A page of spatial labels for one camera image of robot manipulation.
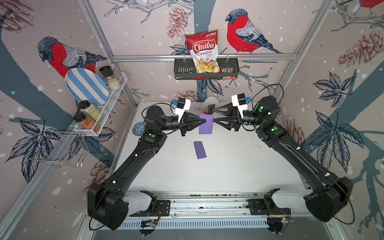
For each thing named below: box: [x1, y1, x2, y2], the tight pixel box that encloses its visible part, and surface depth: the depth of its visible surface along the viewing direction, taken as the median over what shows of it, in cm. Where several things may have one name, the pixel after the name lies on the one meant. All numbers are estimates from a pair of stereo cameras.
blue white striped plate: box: [64, 67, 110, 106], surface depth 73 cm
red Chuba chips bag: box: [185, 29, 220, 73], surface depth 83 cm
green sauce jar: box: [76, 100, 103, 123], surface depth 66 cm
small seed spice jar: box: [111, 63, 124, 84], surface depth 87 cm
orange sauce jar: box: [73, 112, 101, 134], surface depth 63 cm
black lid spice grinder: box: [99, 65, 121, 91], surface depth 82 cm
